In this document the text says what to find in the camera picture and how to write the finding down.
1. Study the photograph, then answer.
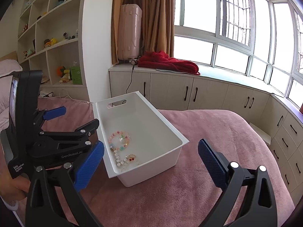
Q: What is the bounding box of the white jade bead bracelet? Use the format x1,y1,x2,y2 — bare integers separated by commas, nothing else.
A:
119,153,138,173

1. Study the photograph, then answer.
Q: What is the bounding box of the colourful beaded bracelet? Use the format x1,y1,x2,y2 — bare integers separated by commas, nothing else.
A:
107,130,132,152

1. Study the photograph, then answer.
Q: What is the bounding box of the four pearl cluster brooch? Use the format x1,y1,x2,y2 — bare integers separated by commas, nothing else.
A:
110,145,127,168

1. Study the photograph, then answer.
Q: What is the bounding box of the person's left hand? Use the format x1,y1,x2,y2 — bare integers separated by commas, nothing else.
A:
1,169,30,203

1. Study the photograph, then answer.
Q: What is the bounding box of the pink bed blanket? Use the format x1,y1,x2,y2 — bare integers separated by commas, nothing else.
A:
35,96,296,227

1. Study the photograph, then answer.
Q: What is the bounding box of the orange plush toy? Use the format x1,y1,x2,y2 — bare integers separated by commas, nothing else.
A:
56,66,66,78

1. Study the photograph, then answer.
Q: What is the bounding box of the green box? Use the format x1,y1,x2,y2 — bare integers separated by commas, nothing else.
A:
70,66,83,85

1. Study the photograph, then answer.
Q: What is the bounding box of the white plastic storage bin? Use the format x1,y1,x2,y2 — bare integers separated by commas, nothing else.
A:
92,91,189,187

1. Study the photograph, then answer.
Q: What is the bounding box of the pink pillow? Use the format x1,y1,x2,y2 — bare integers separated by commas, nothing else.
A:
0,59,23,78

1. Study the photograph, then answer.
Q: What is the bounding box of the yellow duck plush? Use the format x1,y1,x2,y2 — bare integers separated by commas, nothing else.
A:
50,38,58,46

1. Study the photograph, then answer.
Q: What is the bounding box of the window seat cabinet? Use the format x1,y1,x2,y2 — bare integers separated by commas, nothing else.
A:
109,65,302,204

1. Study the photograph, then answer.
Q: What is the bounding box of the white bookshelf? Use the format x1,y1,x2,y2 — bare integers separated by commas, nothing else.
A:
17,0,89,100

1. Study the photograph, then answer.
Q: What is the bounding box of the red blanket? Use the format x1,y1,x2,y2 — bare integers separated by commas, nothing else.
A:
138,50,200,75

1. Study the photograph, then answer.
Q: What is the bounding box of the pink suitcase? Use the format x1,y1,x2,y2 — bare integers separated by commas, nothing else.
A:
117,4,142,60

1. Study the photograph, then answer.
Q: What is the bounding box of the brown curtain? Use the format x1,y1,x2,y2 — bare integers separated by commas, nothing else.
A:
111,0,176,64

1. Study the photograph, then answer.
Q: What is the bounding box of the white window frame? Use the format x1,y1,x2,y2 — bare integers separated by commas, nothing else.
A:
174,0,302,107

